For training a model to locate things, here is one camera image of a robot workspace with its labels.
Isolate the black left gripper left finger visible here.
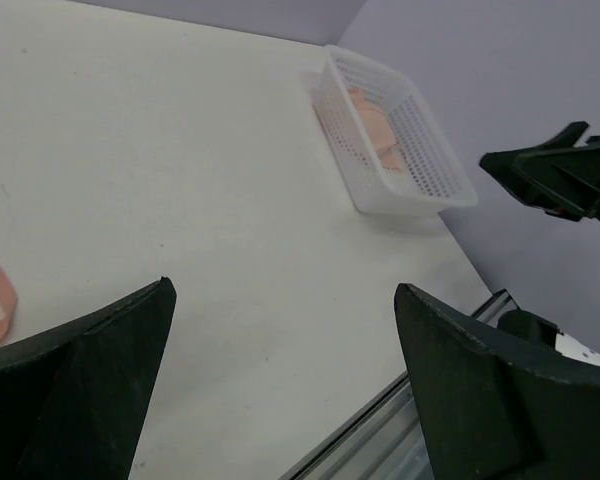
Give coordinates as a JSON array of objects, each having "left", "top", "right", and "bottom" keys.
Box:
[{"left": 0, "top": 277, "right": 177, "bottom": 479}]

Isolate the peach pink bra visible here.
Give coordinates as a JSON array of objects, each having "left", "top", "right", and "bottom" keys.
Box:
[{"left": 347, "top": 88, "right": 405, "bottom": 171}]

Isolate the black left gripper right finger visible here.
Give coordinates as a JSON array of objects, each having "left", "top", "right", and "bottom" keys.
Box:
[{"left": 394, "top": 284, "right": 600, "bottom": 479}]

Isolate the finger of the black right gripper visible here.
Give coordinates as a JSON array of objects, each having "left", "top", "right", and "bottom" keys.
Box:
[{"left": 479, "top": 121, "right": 600, "bottom": 222}]

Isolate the white perforated plastic basket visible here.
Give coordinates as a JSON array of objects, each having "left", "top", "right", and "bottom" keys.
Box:
[{"left": 311, "top": 45, "right": 477, "bottom": 216}]

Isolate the aluminium frame rail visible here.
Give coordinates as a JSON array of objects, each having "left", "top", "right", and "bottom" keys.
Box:
[{"left": 282, "top": 289, "right": 519, "bottom": 480}]

